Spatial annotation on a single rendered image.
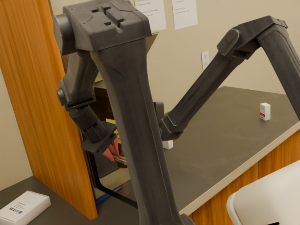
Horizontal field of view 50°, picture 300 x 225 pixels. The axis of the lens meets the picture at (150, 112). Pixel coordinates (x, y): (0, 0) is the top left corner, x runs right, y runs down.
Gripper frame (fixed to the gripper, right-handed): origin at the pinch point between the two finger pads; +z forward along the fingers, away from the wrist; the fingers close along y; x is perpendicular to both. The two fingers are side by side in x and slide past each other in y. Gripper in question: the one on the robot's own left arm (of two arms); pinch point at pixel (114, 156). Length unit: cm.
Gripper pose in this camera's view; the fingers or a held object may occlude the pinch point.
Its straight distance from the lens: 96.8
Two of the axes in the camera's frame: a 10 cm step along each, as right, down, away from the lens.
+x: 7.2, 1.6, -6.8
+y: -5.7, 7.0, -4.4
